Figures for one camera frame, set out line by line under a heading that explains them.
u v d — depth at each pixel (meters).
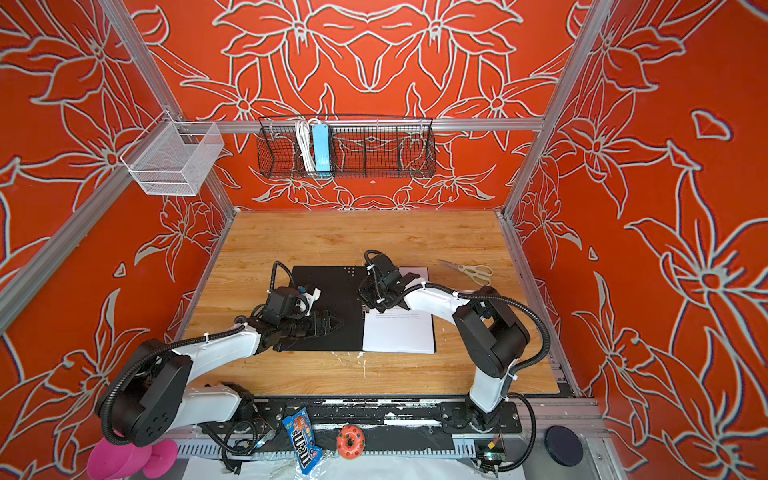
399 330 0.89
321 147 0.90
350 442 0.68
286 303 0.70
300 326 0.75
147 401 0.42
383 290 0.69
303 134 0.88
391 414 0.74
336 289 0.81
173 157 0.92
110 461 0.60
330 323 0.77
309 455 0.67
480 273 1.01
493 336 0.46
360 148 0.98
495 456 0.68
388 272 0.71
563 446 0.69
